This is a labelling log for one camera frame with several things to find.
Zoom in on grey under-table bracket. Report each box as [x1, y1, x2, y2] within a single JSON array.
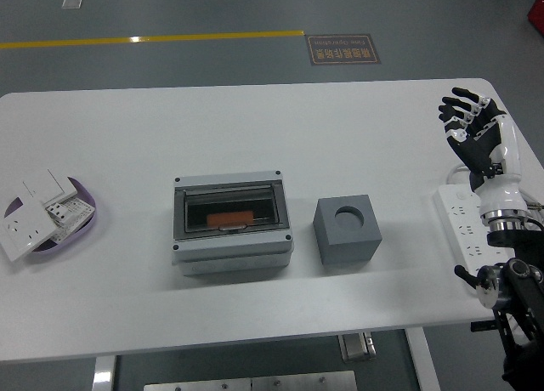
[[338, 331, 377, 362]]

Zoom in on small white socket module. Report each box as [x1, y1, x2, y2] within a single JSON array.
[[45, 201, 71, 227]]

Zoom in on metal base plate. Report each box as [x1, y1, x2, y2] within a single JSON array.
[[143, 370, 358, 391]]

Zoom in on brown floor sign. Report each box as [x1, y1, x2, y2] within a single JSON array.
[[305, 33, 382, 66]]

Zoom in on white table leg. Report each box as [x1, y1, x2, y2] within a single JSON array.
[[404, 327, 442, 391], [91, 355, 116, 391]]

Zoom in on grey cube with round hole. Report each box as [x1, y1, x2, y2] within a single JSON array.
[[313, 194, 380, 266]]

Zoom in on orange cylinder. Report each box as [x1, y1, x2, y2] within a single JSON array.
[[206, 211, 255, 227]]

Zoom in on red cabinet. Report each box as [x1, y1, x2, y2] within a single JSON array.
[[525, 0, 544, 29]]

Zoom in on white wall switch panel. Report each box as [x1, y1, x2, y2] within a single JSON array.
[[12, 167, 81, 209]]

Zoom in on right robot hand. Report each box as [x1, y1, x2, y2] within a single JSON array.
[[437, 86, 529, 220]]

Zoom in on white wall socket panel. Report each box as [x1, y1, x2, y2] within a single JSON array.
[[0, 198, 59, 264]]

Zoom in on grey electrical box with lid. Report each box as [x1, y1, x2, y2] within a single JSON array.
[[172, 169, 295, 277]]

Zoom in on purple tray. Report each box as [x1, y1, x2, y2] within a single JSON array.
[[3, 176, 99, 264]]

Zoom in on white perforated plastic plate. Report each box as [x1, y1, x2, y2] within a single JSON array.
[[53, 195, 95, 243]]

